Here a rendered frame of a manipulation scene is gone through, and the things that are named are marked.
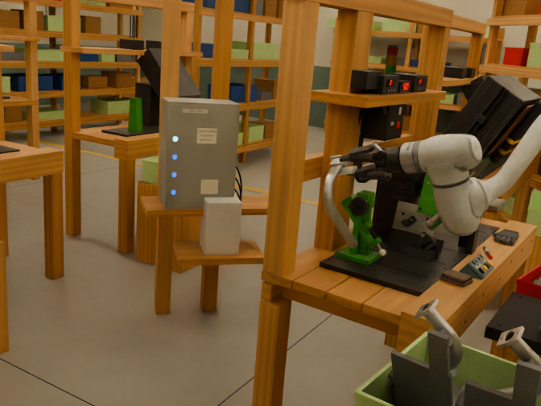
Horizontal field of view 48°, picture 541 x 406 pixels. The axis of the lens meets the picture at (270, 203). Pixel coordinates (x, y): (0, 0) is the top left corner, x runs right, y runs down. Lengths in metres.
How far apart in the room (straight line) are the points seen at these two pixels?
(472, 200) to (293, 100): 0.72
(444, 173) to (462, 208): 0.11
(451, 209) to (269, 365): 1.04
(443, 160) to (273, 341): 1.05
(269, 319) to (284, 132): 0.71
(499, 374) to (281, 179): 0.96
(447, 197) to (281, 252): 0.74
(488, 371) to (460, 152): 0.59
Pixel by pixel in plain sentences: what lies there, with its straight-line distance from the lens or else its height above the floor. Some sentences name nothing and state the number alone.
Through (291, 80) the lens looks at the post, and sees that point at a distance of 2.09.
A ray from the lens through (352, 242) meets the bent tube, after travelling 1.90.
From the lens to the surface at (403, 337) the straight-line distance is 2.07.
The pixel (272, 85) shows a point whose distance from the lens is 9.13.
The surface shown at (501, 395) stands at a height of 1.03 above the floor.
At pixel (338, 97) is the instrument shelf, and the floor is 1.53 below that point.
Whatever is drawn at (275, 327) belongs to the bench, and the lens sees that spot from 2.33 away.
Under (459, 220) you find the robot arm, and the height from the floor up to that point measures 1.28.
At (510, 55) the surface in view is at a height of 1.74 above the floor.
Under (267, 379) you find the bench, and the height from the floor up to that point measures 0.45.
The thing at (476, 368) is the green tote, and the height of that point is 0.91.
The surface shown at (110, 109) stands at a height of 0.35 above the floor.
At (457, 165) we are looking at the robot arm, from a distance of 1.67.
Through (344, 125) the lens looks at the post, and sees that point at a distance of 2.43.
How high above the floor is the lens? 1.72
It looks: 15 degrees down
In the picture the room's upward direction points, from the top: 5 degrees clockwise
